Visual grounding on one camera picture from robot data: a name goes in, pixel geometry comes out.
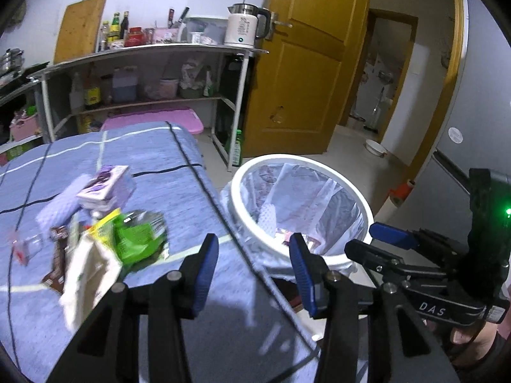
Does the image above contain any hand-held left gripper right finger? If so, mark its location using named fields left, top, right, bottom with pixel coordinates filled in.
left=288, top=232, right=460, bottom=383

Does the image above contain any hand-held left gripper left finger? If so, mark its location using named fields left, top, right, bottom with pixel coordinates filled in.
left=46, top=233, right=219, bottom=383

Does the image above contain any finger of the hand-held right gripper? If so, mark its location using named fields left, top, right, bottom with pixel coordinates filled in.
left=344, top=239, right=452, bottom=288
left=369, top=222, right=469, bottom=257

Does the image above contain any clear plastic bin liner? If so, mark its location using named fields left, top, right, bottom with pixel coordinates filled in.
left=220, top=163, right=368, bottom=280

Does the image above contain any green snack packet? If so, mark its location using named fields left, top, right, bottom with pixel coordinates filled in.
left=114, top=211, right=168, bottom=266

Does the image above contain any yellow green wrapper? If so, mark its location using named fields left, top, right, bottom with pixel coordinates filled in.
left=86, top=207, right=122, bottom=244

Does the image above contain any white paper bag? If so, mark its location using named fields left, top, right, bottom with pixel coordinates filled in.
left=60, top=235, right=122, bottom=332

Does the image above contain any white round bin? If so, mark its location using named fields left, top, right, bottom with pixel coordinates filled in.
left=219, top=154, right=376, bottom=284

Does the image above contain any purple carton box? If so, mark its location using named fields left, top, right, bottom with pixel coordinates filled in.
left=76, top=165, right=136, bottom=212

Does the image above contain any brown chocolate wrapper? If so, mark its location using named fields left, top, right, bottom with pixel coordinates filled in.
left=42, top=225, right=74, bottom=292

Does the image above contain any lavender foam sheet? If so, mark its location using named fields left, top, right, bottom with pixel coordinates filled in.
left=36, top=173, right=96, bottom=228

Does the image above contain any clear plastic wrapper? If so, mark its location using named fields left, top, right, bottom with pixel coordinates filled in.
left=8, top=227, right=44, bottom=266

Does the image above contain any person's right hand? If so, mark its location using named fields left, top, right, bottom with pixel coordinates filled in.
left=423, top=319, right=500, bottom=368

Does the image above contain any orange tape roll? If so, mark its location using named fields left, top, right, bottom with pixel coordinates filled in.
left=389, top=181, right=416, bottom=208

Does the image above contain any small lavender foam piece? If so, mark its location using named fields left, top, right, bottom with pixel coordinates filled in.
left=259, top=203, right=277, bottom=234

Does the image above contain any white floor bowl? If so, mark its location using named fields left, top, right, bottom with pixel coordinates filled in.
left=365, top=139, right=388, bottom=157

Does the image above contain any blue checked blanket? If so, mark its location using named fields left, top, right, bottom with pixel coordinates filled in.
left=0, top=122, right=368, bottom=383

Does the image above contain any grey refrigerator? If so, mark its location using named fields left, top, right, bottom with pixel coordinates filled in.
left=413, top=0, right=511, bottom=224

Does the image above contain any pink storage box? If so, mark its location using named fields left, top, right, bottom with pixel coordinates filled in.
left=100, top=106, right=204, bottom=136

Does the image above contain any yellow wooden door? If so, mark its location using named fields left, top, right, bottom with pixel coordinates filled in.
left=243, top=0, right=374, bottom=156

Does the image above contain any yellow bag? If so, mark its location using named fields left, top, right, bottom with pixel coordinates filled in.
left=78, top=114, right=100, bottom=134

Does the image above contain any bundle of plastic bags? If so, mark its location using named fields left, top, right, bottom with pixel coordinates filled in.
left=179, top=62, right=212, bottom=98

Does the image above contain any yellow label oil bottle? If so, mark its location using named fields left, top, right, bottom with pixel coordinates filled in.
left=83, top=68, right=101, bottom=108

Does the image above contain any clear plastic bottle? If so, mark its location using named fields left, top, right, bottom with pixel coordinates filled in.
left=70, top=72, right=84, bottom=112

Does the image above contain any green box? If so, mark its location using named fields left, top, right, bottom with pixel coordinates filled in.
left=6, top=144, right=33, bottom=160

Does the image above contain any metal kitchen shelf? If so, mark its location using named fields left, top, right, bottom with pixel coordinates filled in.
left=40, top=44, right=270, bottom=168

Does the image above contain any pink basket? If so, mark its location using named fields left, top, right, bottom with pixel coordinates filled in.
left=10, top=114, right=41, bottom=142

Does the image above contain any pink knife holder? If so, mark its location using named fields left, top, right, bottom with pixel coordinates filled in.
left=154, top=28, right=179, bottom=44

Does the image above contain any clear plastic container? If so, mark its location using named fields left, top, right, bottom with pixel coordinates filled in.
left=186, top=17, right=230, bottom=44

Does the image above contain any white electric kettle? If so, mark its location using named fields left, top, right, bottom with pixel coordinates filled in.
left=224, top=3, right=272, bottom=49

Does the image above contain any low metal shelf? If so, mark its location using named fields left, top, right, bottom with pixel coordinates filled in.
left=0, top=80, right=52, bottom=164

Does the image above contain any black induction stove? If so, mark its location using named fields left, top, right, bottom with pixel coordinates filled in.
left=0, top=62, right=50, bottom=88

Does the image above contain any wooden cutting board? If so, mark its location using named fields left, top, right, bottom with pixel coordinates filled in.
left=53, top=0, right=108, bottom=64

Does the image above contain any steel cooking pot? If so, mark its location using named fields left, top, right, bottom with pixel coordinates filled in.
left=0, top=48, right=25, bottom=76

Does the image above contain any wooden door frame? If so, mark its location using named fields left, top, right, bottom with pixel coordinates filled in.
left=379, top=0, right=469, bottom=184

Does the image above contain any metal door handle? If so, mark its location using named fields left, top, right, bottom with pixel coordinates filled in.
left=269, top=12, right=294, bottom=41

